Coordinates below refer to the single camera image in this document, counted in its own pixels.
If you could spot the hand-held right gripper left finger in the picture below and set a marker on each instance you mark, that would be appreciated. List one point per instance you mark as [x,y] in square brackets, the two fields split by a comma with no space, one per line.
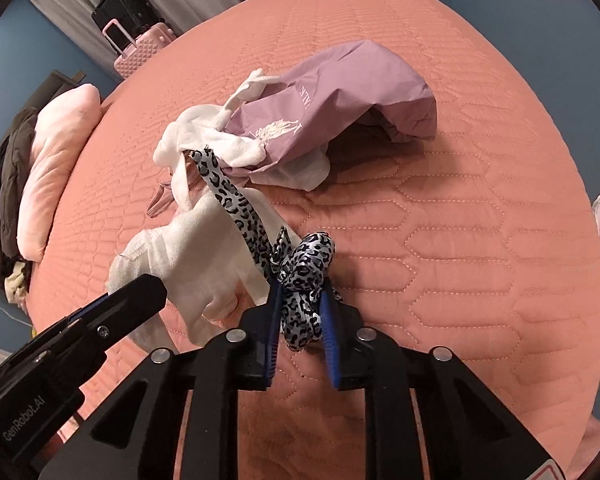
[190,410]

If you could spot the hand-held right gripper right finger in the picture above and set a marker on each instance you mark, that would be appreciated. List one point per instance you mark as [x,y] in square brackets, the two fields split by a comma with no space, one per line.
[405,410]

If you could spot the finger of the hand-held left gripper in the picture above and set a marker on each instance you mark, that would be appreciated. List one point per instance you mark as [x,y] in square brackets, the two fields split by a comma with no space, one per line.
[82,316]
[130,305]

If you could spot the leopard print ribbon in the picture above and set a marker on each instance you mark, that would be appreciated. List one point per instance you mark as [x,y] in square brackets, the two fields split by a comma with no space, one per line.
[300,270]

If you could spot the purple paper bag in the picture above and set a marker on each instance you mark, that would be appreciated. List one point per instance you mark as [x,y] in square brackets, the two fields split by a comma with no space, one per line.
[340,90]

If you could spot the pink pillow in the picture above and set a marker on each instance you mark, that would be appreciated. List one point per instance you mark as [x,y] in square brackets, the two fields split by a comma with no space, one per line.
[55,170]

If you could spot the dark clothes pile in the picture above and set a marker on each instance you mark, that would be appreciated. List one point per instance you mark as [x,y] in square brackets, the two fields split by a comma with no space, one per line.
[5,185]

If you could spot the pink quilted bed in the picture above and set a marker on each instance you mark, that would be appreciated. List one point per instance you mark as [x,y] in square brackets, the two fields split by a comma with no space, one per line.
[455,210]

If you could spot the dark headboard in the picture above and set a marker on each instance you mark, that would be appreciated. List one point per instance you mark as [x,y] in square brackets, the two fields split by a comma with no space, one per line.
[50,90]

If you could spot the pink suitcase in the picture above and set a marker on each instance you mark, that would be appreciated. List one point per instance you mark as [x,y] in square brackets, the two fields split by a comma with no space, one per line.
[145,50]

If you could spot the black suitcase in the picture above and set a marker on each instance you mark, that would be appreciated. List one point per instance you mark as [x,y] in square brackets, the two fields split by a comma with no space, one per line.
[125,5]

